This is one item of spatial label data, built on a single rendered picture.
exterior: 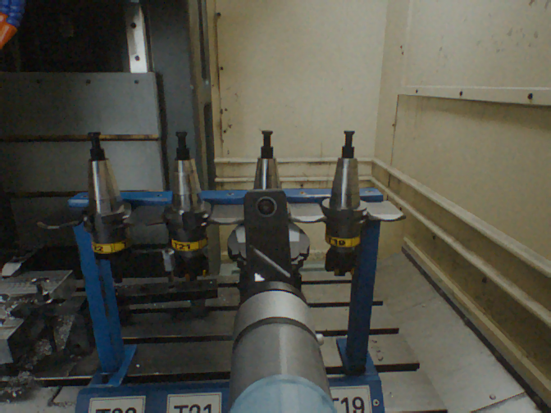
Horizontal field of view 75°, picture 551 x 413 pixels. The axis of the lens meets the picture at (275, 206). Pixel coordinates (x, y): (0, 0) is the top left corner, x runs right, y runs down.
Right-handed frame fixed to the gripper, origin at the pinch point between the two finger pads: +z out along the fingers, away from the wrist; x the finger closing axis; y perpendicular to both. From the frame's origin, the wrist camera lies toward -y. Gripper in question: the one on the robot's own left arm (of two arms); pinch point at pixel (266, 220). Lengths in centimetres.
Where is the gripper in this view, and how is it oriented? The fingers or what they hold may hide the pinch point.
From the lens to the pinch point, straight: 52.7
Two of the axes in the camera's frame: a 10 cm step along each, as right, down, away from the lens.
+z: -0.6, -3.5, 9.4
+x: 10.0, -0.1, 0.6
